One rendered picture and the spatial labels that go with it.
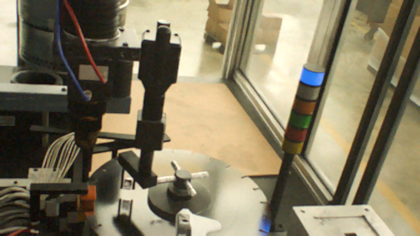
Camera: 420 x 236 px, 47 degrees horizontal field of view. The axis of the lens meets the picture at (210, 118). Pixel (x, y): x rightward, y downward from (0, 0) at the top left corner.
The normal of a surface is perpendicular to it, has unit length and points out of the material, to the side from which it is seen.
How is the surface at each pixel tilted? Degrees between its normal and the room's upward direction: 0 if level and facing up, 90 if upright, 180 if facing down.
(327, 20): 90
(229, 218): 0
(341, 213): 0
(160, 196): 5
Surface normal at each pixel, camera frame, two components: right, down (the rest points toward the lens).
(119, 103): 0.24, 0.48
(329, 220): 0.17, -0.88
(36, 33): -0.44, 0.34
